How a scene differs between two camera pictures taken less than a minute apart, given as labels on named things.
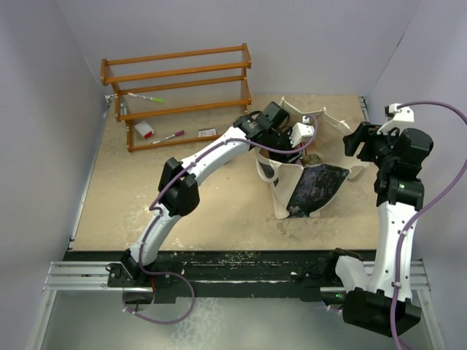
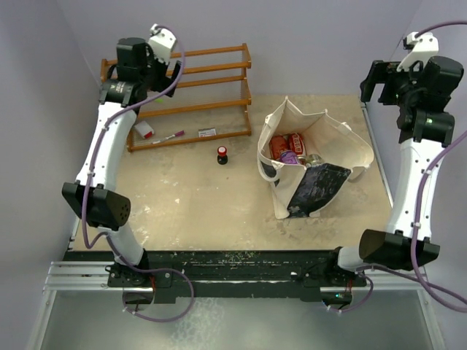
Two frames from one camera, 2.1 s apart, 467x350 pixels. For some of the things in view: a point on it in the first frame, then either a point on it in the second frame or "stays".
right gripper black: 354,141 to 384,71
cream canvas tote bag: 299,188 stays
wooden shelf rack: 177,98 stays
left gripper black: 284,157 to 165,81
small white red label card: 207,132 stays
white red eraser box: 144,130 stays
